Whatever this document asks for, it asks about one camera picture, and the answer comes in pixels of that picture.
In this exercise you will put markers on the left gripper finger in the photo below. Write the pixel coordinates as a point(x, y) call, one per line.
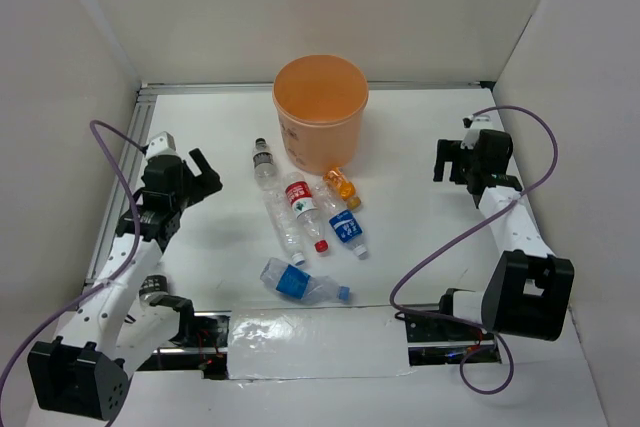
point(201, 162)
point(204, 185)

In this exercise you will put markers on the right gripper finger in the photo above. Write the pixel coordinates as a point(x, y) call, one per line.
point(442, 157)
point(460, 159)

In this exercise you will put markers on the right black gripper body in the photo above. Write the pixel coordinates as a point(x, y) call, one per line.
point(475, 163)

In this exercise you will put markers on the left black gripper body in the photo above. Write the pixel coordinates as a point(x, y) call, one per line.
point(184, 197)

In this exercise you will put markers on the black cap clear bottle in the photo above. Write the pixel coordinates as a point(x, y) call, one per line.
point(265, 169)

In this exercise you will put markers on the clear unlabelled bottle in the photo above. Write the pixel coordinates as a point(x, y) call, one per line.
point(285, 226)

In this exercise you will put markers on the small orange bottle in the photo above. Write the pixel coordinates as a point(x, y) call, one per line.
point(341, 184)

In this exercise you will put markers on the crushed blue label bottle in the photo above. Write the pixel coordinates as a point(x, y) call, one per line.
point(295, 284)

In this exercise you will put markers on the blue label white cap bottle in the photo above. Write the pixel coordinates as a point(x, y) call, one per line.
point(341, 220)

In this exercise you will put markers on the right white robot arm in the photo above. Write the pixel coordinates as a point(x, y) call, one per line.
point(529, 290)

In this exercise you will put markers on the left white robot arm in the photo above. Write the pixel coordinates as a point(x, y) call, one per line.
point(87, 369)

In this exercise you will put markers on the orange plastic bin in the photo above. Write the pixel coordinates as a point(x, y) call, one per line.
point(320, 102)

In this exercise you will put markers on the red label clear bottle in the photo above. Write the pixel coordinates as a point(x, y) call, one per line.
point(305, 210)

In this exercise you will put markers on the white tape sheet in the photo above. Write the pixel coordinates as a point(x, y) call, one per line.
point(316, 343)

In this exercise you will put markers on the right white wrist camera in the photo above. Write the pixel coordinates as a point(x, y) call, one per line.
point(473, 125)

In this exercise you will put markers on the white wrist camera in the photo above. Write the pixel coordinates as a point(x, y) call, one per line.
point(159, 145)
point(473, 125)

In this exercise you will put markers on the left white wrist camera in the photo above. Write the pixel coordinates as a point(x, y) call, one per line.
point(159, 145)

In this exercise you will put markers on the aluminium frame rail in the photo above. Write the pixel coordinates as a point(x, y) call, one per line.
point(396, 151)

